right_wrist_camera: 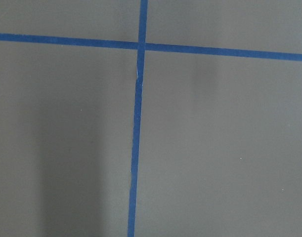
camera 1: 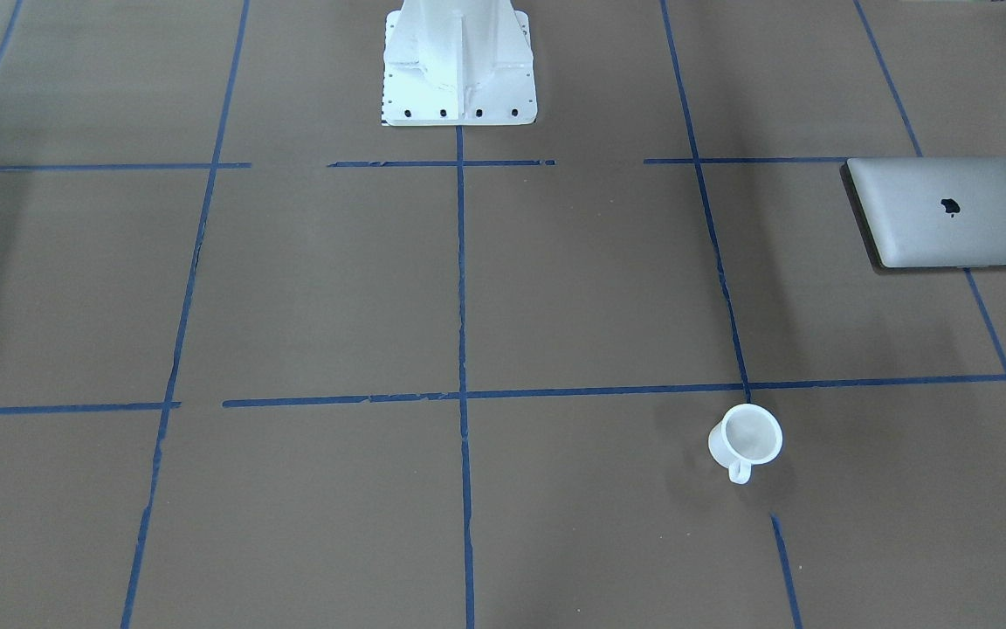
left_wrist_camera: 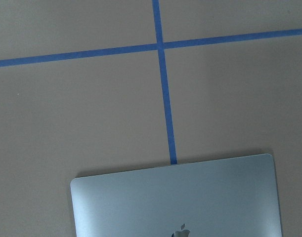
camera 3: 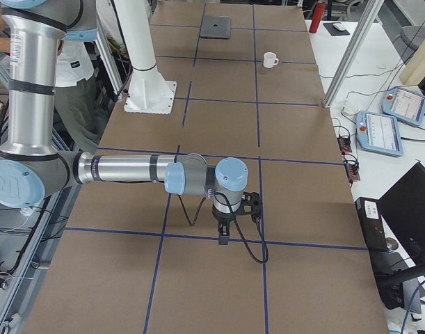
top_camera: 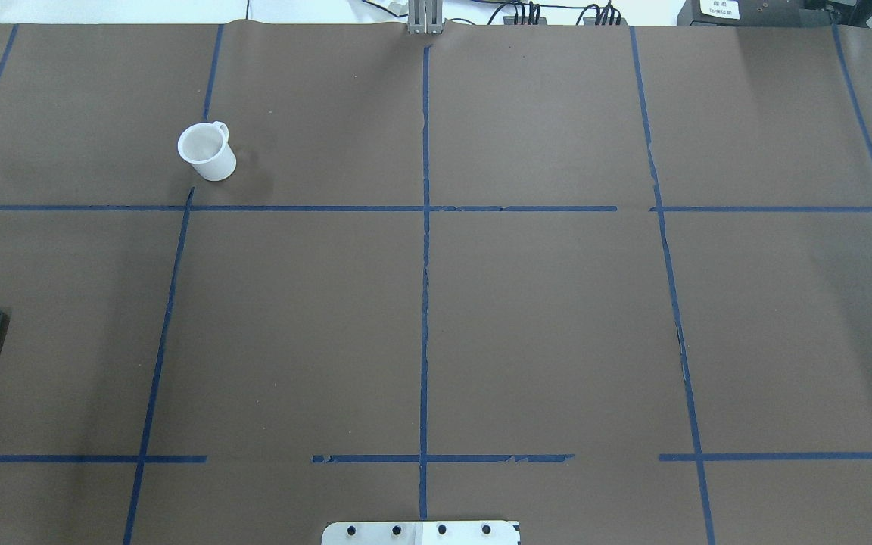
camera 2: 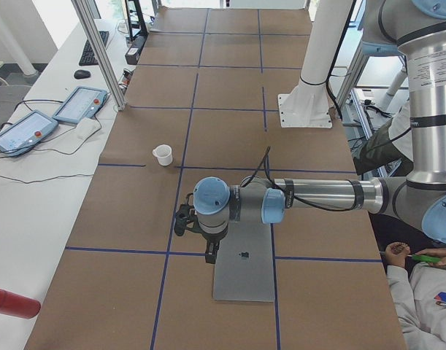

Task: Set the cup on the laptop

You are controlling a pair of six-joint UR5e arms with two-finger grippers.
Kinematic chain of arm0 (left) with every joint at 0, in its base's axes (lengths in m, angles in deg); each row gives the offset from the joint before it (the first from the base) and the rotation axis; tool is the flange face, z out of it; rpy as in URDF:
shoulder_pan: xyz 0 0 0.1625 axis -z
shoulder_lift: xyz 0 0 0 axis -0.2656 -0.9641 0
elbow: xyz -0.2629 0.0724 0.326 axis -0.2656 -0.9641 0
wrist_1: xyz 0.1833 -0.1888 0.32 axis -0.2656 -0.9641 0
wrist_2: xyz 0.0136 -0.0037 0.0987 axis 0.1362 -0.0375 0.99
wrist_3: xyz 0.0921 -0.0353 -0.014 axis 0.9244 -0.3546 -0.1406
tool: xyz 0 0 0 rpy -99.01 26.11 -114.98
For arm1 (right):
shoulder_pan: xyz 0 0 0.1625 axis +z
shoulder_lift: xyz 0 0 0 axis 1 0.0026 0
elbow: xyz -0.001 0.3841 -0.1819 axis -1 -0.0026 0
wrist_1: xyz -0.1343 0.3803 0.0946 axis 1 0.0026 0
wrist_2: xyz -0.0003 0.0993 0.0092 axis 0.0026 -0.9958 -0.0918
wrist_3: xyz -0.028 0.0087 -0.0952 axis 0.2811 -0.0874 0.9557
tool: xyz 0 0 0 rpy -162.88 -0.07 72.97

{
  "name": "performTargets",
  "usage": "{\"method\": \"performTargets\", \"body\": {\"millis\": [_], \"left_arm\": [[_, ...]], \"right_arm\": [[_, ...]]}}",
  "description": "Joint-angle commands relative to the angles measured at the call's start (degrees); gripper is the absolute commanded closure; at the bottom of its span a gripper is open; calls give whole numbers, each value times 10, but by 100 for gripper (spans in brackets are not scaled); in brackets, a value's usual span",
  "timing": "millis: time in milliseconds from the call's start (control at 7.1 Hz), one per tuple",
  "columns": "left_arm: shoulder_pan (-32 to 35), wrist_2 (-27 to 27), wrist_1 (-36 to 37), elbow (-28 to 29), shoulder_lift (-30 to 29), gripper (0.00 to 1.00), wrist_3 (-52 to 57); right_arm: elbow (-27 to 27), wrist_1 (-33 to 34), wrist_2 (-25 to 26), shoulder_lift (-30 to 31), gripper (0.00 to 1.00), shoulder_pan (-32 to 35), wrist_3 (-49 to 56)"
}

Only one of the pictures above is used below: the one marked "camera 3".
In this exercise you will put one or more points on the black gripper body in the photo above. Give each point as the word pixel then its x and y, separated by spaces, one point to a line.
pixel 222 216

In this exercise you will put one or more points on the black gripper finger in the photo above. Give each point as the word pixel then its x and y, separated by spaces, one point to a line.
pixel 222 234
pixel 226 233

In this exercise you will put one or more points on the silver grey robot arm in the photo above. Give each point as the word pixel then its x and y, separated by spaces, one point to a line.
pixel 31 168

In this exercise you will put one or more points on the dark grey closed laptop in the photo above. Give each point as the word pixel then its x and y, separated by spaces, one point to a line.
pixel 215 27

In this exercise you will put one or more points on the lower orange black connector box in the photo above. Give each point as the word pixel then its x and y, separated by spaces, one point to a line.
pixel 352 170

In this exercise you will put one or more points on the orange black connector box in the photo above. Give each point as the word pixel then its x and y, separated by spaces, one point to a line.
pixel 352 170
pixel 344 143

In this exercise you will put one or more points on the upper orange black connector box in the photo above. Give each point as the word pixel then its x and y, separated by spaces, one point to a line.
pixel 344 143

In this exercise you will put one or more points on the white ceramic mug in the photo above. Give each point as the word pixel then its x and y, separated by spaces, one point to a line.
pixel 270 60

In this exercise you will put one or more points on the white power adapter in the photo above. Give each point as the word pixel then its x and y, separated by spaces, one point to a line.
pixel 349 109

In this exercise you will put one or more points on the black desktop computer box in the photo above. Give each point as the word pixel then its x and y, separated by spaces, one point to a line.
pixel 396 281

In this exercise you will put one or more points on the person in white shirt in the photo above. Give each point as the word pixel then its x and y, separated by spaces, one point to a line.
pixel 73 80

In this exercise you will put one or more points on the near teach pendant tablet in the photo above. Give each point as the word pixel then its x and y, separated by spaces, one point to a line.
pixel 379 133

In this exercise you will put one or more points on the teach pendant tablet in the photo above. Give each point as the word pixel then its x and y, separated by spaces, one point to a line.
pixel 379 133
pixel 406 105

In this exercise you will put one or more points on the black computer monitor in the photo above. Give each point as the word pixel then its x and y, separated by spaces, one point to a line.
pixel 403 208

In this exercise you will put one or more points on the far teach pendant tablet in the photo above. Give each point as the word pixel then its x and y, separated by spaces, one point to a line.
pixel 406 105

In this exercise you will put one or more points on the black mouse pad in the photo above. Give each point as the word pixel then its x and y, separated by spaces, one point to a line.
pixel 333 32

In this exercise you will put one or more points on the white computer mouse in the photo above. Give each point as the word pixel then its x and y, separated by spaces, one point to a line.
pixel 339 26

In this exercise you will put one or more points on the red bottle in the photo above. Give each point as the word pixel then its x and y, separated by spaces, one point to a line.
pixel 319 10

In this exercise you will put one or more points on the wooden beam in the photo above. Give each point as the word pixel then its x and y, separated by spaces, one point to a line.
pixel 414 73

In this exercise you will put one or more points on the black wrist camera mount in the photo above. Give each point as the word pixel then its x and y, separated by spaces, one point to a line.
pixel 251 204

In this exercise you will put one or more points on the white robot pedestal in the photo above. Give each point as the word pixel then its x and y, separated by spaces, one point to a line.
pixel 148 91

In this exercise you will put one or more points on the aluminium frame post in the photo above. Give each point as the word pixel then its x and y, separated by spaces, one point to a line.
pixel 367 19

